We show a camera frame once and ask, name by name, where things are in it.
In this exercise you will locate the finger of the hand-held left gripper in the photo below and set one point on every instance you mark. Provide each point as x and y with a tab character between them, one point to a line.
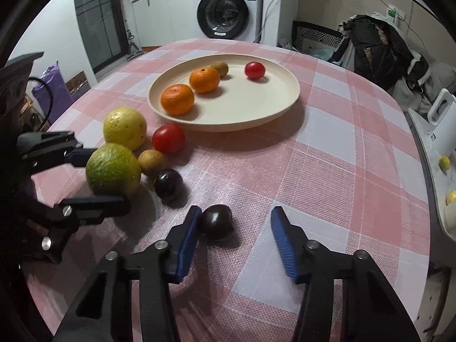
103	207
80	156

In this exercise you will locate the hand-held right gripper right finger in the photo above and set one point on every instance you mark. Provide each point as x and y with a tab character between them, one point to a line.
285	245

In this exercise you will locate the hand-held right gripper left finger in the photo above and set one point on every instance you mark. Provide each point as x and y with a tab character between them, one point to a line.
187	245

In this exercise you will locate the green orange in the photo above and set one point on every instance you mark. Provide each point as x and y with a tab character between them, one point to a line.
113	175

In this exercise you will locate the dark purple plum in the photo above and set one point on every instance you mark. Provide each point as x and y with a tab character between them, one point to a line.
168	184
216	221

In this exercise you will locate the yellow lemon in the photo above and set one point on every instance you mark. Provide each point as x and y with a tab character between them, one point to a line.
124	127

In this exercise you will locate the small brown longan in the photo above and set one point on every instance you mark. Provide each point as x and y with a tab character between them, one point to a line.
151	161
219	68

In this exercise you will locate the red tomato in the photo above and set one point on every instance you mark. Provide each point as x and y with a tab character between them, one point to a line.
168	138
254	70

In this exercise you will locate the orange tangerine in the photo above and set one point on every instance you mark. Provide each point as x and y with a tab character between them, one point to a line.
204	80
177	99

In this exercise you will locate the cream round plate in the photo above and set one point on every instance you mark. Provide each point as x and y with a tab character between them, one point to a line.
249	96

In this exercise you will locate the purple plastic bag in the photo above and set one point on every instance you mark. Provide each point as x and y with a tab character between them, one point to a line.
61	92

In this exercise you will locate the patterned cardboard box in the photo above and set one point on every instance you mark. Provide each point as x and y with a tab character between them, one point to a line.
76	83

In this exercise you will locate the dark glass door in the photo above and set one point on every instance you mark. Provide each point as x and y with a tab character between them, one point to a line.
96	17

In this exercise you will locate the grey floor mop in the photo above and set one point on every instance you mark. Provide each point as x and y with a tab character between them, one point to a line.
134	50

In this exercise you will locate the white kitchen base cabinet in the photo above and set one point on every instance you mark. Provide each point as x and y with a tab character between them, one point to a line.
156	17

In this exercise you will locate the grey side cabinet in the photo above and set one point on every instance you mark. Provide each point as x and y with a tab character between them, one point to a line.
433	174

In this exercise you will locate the small yellow fruit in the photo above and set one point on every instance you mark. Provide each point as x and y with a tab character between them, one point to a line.
444	163
451	197

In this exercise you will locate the pale blue plastic bag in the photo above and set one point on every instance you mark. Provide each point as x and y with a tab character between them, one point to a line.
322	52

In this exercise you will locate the white washing machine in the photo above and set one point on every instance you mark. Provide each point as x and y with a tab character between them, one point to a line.
222	16

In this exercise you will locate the white electric kettle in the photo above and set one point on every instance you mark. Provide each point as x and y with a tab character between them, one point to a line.
445	124

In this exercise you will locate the black patterned crate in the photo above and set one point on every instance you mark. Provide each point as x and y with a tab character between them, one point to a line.
317	35

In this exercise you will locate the dark jacket pile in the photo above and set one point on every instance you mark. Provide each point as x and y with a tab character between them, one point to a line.
377	50

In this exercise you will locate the grey cushion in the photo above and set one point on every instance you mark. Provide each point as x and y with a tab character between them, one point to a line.
440	74

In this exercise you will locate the wall socket with green plug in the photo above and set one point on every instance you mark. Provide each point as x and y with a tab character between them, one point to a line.
393	12

